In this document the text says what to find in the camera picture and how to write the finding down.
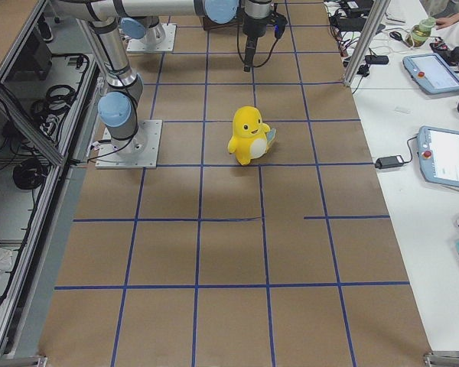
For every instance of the black scissors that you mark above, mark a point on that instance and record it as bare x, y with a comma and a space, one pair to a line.
396, 36

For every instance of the black power adapter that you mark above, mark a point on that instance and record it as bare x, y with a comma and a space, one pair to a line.
388, 162

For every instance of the lower blue teach pendant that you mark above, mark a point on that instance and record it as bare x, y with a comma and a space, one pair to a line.
438, 155

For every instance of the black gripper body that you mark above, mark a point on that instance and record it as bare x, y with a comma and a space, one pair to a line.
251, 27

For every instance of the upper blue teach pendant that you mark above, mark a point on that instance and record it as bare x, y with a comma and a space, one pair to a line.
431, 73

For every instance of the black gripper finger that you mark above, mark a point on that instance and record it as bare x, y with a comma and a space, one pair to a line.
250, 51

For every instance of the blue teach pendant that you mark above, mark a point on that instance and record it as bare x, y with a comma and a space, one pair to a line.
431, 73
438, 155

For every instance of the person hand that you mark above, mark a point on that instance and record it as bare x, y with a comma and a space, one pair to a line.
445, 22

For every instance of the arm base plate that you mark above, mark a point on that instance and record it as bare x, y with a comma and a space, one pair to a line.
141, 151
136, 47

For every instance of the aluminium side frame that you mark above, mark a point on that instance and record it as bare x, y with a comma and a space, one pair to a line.
42, 91

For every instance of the aluminium frame post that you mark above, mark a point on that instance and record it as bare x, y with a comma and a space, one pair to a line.
369, 31

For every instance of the yellow plush toy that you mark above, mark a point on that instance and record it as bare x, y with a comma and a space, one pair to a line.
251, 138

